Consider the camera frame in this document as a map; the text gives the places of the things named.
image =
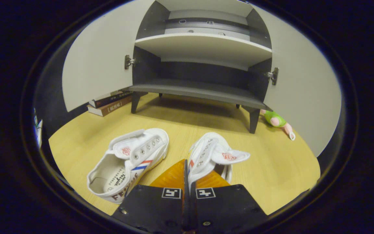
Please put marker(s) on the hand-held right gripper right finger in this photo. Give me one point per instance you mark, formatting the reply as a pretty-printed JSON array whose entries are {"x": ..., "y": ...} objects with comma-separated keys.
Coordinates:
[{"x": 226, "y": 208}]

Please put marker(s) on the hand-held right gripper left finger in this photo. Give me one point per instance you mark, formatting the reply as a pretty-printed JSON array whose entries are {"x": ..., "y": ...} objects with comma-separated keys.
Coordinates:
[{"x": 151, "y": 208}]

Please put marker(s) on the white canvas shoe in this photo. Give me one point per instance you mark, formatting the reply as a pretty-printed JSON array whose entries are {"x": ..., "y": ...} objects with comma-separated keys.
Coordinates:
[
  {"x": 135, "y": 159},
  {"x": 209, "y": 149}
]

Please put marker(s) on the grey cabinet door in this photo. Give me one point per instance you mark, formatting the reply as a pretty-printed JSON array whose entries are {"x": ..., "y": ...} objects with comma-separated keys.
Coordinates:
[
  {"x": 99, "y": 58},
  {"x": 304, "y": 87}
]

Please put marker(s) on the grey shoe cabinet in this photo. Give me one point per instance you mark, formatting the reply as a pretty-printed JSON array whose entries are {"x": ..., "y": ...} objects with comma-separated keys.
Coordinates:
[{"x": 203, "y": 48}]

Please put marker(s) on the metal door hinge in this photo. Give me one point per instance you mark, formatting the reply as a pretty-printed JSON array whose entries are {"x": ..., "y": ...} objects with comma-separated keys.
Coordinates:
[
  {"x": 272, "y": 76},
  {"x": 129, "y": 61}
]

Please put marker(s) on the green pink plush toy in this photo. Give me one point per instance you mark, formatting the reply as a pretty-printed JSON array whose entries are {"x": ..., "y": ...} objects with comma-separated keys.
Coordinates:
[{"x": 276, "y": 119}]

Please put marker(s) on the dark brown book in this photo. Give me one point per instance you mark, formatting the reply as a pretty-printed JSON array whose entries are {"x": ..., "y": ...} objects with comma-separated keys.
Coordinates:
[{"x": 112, "y": 100}]

